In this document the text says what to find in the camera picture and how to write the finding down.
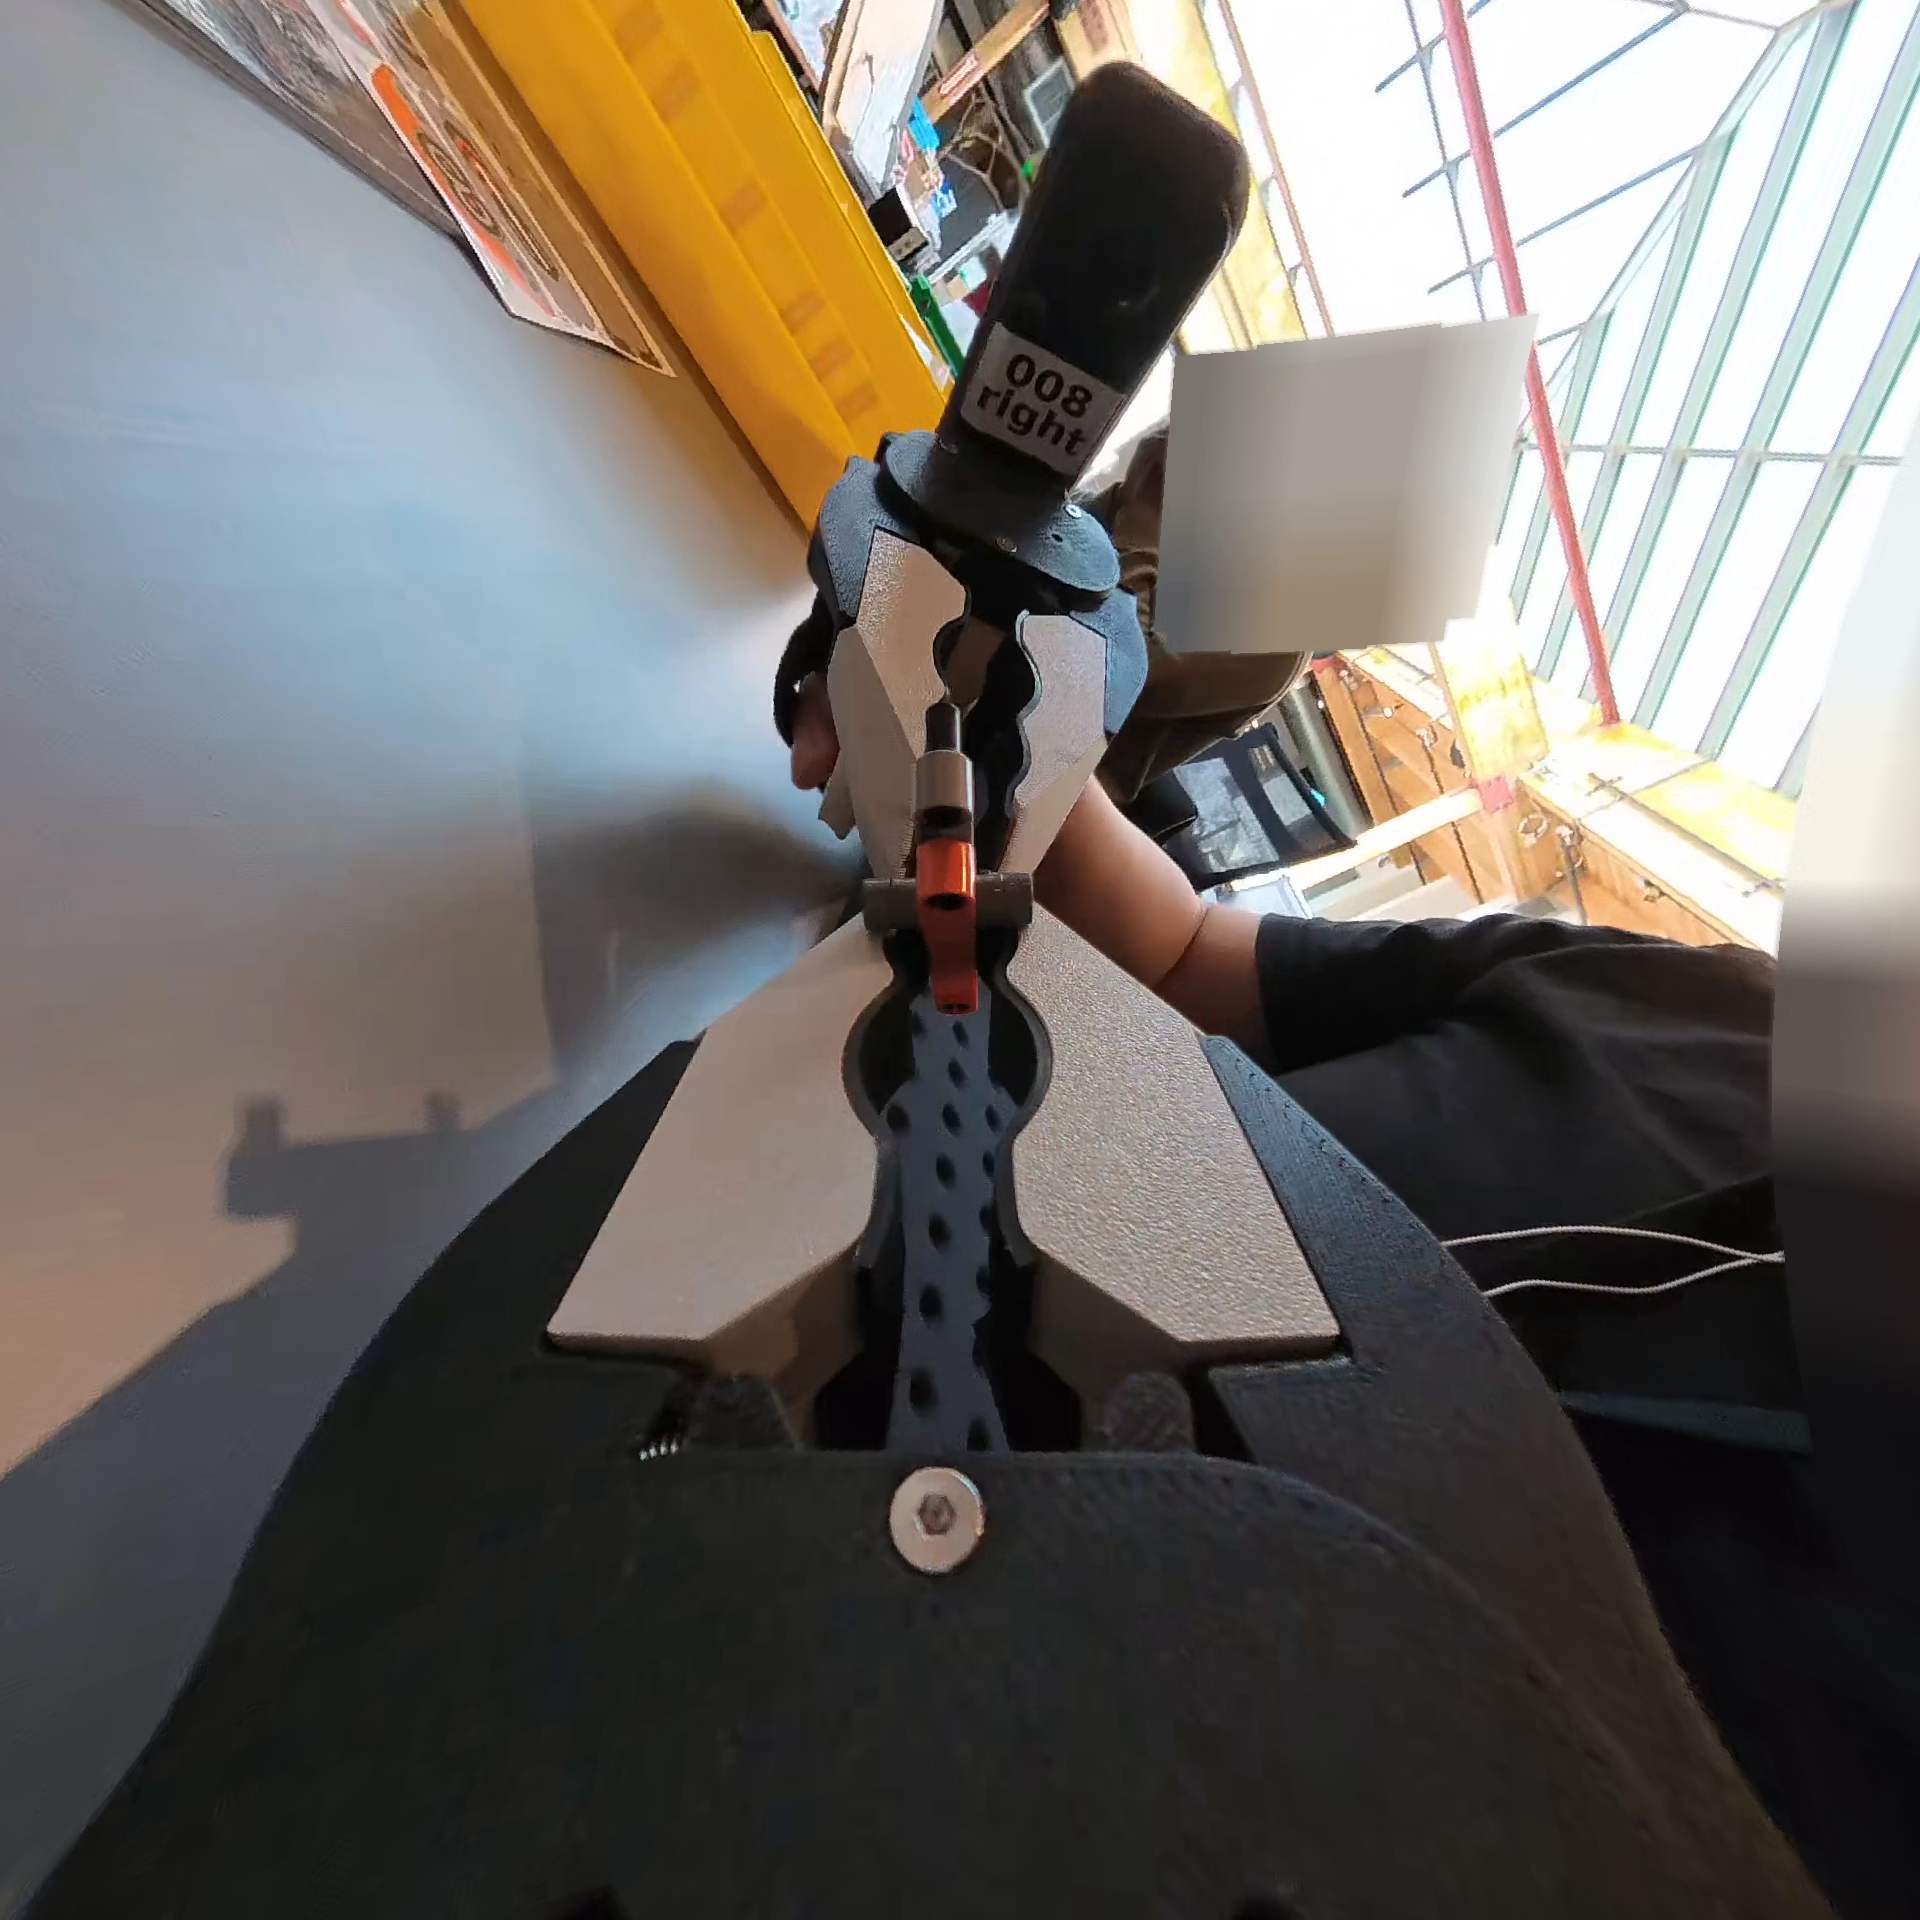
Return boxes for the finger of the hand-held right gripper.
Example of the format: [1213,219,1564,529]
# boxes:
[826,538,971,892]
[977,612,1114,883]

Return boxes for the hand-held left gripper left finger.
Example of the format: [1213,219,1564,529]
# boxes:
[548,911,904,1413]

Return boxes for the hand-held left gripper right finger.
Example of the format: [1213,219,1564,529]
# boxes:
[982,906,1342,1377]

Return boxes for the orange and grey brick connector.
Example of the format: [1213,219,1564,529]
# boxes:
[858,703,1038,1017]

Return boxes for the person's right forearm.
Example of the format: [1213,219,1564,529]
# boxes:
[1034,772,1278,1073]

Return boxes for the person's black shirt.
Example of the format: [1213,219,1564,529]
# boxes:
[1197,909,1920,1920]

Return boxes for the yellow storage bin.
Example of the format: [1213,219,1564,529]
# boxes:
[452,0,956,529]

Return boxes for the red pipe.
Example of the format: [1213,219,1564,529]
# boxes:
[1433,0,1625,733]

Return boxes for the orange and white sticker sheet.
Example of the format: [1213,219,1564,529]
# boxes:
[343,0,679,379]

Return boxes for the skylight window frames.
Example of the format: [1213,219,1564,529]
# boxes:
[1213,0,1920,796]

